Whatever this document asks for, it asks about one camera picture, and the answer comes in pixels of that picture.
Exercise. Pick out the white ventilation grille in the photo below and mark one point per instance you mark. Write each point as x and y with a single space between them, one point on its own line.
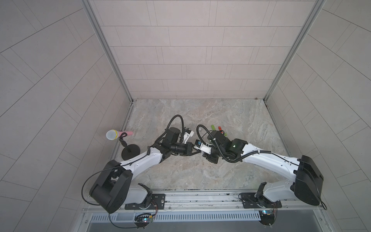
180 216

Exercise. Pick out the aluminium rail frame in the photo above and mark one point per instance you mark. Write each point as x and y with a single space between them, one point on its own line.
212 200

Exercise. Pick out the circuit board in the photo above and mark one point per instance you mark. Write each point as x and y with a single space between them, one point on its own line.
143 219
267 217

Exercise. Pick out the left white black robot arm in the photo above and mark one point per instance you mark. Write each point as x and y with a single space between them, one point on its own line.
113 187

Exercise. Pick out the right circuit board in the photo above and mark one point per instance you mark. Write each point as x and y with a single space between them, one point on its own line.
267 217

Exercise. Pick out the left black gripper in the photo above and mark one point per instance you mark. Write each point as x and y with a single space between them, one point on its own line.
188 147

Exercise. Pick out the pink yellow toy microphone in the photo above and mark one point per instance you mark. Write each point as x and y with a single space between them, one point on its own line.
114 134

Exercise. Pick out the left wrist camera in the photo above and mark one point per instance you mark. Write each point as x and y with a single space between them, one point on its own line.
188 134

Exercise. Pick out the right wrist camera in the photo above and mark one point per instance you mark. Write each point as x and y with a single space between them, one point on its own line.
205 148

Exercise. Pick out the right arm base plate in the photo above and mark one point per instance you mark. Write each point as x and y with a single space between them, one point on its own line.
250 201

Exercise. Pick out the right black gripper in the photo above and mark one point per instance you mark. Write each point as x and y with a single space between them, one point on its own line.
209 158

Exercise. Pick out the left circuit board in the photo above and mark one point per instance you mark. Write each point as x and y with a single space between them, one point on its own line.
143 219

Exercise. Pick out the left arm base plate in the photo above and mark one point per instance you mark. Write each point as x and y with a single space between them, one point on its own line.
156 200

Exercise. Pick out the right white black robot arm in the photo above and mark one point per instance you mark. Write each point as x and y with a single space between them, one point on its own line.
303 180

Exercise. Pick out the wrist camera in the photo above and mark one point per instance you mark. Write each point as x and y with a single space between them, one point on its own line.
188 134
205 148

